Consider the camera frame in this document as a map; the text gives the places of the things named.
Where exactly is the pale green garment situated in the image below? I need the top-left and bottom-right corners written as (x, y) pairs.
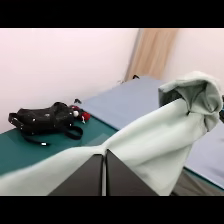
top-left (0, 70), bottom-right (224, 197)

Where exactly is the red and white toy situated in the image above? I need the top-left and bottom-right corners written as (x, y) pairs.
top-left (70, 104), bottom-right (92, 125)

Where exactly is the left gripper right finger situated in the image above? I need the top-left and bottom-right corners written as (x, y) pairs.
top-left (105, 148), bottom-right (160, 197)

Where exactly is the beige curtain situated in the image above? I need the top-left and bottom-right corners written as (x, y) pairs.
top-left (124, 28), bottom-right (180, 82)

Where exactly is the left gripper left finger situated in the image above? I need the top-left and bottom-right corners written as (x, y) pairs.
top-left (48, 153), bottom-right (105, 197)

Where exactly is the black bag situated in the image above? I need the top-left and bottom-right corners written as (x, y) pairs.
top-left (7, 101), bottom-right (84, 147)

